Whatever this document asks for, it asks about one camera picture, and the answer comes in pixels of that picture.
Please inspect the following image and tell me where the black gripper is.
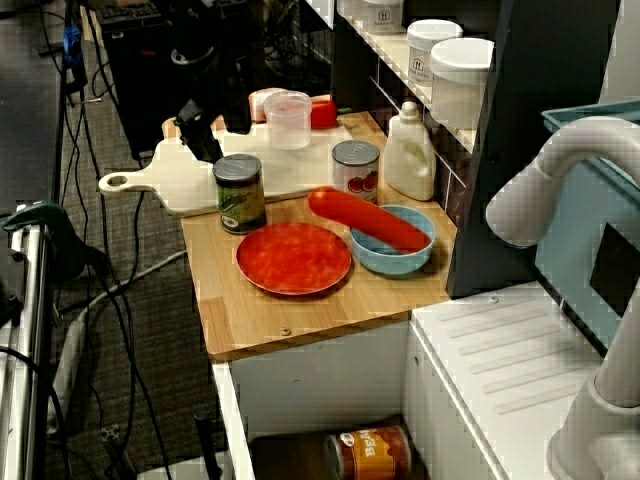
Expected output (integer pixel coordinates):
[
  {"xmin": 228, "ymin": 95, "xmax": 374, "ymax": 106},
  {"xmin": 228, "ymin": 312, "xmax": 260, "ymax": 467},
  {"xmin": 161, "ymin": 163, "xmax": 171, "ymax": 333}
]
[{"xmin": 172, "ymin": 49, "xmax": 253, "ymax": 165}]

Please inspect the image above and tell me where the clear lidless plastic jar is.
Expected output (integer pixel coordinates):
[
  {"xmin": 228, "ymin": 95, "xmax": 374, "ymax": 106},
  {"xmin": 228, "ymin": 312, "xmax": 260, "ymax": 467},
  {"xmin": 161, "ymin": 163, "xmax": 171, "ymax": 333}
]
[{"xmin": 263, "ymin": 90, "xmax": 313, "ymax": 151}]

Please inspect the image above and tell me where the red toy chili pepper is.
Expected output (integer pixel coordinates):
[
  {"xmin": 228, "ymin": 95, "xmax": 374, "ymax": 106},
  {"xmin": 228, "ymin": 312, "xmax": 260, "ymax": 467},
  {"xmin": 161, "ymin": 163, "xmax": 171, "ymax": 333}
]
[{"xmin": 309, "ymin": 97, "xmax": 351, "ymax": 130}]

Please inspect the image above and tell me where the salmon sushi toy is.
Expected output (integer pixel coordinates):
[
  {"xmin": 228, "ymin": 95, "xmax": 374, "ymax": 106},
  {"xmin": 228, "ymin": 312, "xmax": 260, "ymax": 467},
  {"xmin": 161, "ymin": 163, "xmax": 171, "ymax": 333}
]
[{"xmin": 248, "ymin": 88, "xmax": 291, "ymax": 124}]

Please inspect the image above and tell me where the green peas tin can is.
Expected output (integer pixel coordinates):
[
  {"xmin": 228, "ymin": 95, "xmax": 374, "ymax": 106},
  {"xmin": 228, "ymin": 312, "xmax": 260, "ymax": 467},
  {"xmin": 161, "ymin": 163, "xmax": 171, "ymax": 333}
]
[{"xmin": 212, "ymin": 153, "xmax": 266, "ymax": 236}]

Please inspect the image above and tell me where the light wooden cutting board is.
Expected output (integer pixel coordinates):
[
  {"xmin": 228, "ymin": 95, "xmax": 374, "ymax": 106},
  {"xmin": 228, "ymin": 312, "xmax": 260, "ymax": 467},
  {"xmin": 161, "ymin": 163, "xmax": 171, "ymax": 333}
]
[{"xmin": 98, "ymin": 117, "xmax": 356, "ymax": 217}]

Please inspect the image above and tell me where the black computer case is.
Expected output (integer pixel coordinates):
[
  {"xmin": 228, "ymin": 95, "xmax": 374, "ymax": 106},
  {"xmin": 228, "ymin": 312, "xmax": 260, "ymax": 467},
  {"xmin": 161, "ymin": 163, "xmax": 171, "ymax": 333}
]
[{"xmin": 97, "ymin": 7, "xmax": 201, "ymax": 161}]

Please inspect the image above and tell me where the tomato print tin can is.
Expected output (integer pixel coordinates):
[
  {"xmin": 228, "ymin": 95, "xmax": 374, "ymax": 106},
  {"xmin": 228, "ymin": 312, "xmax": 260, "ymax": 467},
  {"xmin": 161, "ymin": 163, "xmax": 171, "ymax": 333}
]
[{"xmin": 331, "ymin": 140, "xmax": 381, "ymax": 205}]

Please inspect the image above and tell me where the red round plate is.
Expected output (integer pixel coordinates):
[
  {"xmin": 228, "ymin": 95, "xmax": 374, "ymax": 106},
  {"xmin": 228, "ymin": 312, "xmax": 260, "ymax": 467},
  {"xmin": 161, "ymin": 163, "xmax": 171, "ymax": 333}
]
[{"xmin": 235, "ymin": 222, "xmax": 353, "ymax": 297}]

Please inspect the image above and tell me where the red toy sausage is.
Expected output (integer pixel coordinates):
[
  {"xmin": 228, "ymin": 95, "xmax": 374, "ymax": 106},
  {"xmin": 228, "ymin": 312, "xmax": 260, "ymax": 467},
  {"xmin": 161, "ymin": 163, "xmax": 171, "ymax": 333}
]
[{"xmin": 307, "ymin": 186, "xmax": 435, "ymax": 251}]

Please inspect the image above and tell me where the white detergent bottle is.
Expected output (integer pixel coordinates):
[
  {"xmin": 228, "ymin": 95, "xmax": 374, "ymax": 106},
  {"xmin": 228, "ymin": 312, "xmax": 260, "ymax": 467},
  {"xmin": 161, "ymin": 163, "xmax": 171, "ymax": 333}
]
[{"xmin": 382, "ymin": 101, "xmax": 437, "ymax": 201}]

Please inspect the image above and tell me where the white lidded plastic jar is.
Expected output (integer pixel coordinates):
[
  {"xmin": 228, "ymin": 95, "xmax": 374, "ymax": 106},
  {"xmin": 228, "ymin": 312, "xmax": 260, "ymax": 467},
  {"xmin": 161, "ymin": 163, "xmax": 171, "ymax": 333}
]
[{"xmin": 360, "ymin": 0, "xmax": 405, "ymax": 35}]

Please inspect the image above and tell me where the dark green clamp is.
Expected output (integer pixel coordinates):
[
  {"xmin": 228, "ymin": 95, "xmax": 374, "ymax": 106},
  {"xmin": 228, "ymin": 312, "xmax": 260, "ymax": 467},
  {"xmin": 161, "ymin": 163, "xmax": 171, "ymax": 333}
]
[{"xmin": 2, "ymin": 199, "xmax": 86, "ymax": 281}]

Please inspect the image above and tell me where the small white lidded jar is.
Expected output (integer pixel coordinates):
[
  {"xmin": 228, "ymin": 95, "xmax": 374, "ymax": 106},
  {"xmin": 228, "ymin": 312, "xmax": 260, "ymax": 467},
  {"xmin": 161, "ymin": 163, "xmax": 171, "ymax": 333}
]
[{"xmin": 406, "ymin": 18, "xmax": 464, "ymax": 101}]

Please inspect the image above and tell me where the light blue bowl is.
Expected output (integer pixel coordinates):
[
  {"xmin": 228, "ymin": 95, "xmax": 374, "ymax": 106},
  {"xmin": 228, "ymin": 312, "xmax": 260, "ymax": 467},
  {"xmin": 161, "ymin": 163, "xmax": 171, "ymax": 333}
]
[{"xmin": 348, "ymin": 204, "xmax": 436, "ymax": 279}]

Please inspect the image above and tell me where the tall white lidded jar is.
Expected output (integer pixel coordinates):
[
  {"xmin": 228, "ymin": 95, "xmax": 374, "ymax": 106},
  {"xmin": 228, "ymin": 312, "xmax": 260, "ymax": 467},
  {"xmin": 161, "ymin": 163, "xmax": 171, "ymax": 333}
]
[{"xmin": 429, "ymin": 37, "xmax": 496, "ymax": 130}]

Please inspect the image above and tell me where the white power strip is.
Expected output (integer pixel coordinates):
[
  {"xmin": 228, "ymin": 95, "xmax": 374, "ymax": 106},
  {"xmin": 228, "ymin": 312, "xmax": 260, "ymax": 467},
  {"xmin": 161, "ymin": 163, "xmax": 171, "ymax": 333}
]
[{"xmin": 45, "ymin": 299, "xmax": 94, "ymax": 436}]

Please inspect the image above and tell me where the dark grey shelf unit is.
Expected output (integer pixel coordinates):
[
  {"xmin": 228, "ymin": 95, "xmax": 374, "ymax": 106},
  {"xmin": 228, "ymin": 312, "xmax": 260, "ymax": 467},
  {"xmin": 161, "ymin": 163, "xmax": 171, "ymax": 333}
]
[{"xmin": 299, "ymin": 0, "xmax": 621, "ymax": 301}]

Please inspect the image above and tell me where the grey toy faucet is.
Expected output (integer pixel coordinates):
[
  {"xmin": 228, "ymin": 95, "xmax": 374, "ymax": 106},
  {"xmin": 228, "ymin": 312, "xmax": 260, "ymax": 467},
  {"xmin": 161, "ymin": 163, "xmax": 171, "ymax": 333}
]
[{"xmin": 485, "ymin": 115, "xmax": 640, "ymax": 480}]

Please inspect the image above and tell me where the white toy sink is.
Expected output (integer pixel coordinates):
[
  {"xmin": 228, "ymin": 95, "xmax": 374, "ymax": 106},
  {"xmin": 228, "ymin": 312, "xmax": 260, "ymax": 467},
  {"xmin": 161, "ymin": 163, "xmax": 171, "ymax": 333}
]
[{"xmin": 212, "ymin": 279, "xmax": 640, "ymax": 480}]

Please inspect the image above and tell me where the orange beans tin can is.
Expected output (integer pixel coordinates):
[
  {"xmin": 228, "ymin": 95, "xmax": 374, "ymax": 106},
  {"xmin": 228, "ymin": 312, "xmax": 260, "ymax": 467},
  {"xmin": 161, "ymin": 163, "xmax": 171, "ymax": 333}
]
[{"xmin": 324, "ymin": 424, "xmax": 412, "ymax": 480}]

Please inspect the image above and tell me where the black wire mesh panel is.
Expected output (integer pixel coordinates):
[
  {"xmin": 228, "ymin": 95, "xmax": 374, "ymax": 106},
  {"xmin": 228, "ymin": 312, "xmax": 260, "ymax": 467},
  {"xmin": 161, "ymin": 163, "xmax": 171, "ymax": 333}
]
[{"xmin": 259, "ymin": 0, "xmax": 335, "ymax": 96}]

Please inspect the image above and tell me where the black cable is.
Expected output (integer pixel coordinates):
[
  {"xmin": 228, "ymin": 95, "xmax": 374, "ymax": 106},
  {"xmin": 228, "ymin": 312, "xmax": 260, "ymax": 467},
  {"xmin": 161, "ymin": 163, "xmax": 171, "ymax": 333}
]
[{"xmin": 64, "ymin": 0, "xmax": 171, "ymax": 480}]

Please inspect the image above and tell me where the white cable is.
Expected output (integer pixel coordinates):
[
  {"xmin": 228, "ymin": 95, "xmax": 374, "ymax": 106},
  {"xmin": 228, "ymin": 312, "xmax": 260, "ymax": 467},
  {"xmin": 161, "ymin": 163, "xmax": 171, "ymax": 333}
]
[{"xmin": 74, "ymin": 248, "xmax": 190, "ymax": 321}]

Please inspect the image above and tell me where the blue cable plug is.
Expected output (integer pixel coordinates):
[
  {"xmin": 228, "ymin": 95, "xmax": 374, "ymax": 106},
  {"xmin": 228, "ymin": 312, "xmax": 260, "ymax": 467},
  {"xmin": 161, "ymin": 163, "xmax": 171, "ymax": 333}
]
[{"xmin": 62, "ymin": 22, "xmax": 84, "ymax": 69}]

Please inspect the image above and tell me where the silver metal frame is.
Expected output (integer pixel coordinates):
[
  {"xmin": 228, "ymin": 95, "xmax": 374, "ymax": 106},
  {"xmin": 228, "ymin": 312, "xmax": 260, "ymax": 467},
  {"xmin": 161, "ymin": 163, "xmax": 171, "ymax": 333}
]
[{"xmin": 0, "ymin": 202, "xmax": 54, "ymax": 480}]

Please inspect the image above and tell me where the black oven door handle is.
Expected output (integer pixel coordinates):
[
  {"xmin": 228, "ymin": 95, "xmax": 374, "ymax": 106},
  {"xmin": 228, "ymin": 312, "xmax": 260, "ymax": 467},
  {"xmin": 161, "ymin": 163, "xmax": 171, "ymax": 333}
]
[{"xmin": 193, "ymin": 407, "xmax": 225, "ymax": 480}]

